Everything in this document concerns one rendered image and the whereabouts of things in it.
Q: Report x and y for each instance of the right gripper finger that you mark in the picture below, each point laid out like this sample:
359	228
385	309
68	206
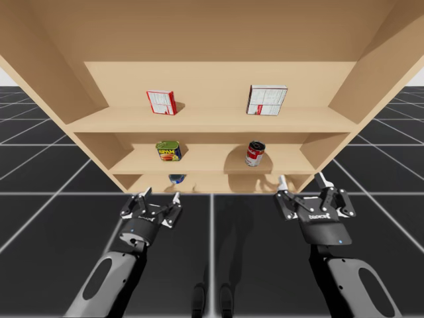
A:
287	203
341	202

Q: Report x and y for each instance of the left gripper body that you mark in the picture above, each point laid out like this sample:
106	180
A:
142	230

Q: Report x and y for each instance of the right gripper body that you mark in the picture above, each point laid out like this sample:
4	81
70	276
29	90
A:
321	225

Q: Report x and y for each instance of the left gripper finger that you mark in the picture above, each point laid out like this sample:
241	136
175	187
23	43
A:
134	207
173	213

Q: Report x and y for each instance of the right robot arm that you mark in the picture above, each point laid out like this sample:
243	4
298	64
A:
361	285

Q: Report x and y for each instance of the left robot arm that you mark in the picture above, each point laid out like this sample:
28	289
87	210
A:
106	278

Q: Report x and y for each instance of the blue flat can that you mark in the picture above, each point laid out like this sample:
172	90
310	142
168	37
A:
176	179

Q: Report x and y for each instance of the red and white can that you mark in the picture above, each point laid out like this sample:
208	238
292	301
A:
254	155

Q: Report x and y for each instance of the green and blue rectangular can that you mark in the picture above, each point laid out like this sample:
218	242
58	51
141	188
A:
168	152

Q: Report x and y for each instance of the red and white carton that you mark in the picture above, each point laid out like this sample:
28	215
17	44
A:
266	100

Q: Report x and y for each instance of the pale wooden shelf unit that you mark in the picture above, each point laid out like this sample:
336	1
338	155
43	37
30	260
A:
212	39

